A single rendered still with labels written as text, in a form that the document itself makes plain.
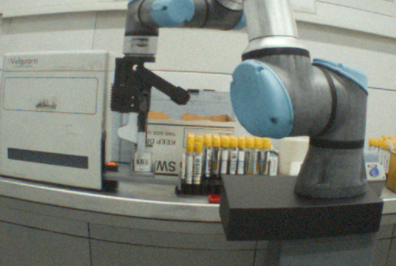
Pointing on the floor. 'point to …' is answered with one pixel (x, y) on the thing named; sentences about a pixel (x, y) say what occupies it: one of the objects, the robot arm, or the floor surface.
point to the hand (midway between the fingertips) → (143, 154)
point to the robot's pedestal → (323, 250)
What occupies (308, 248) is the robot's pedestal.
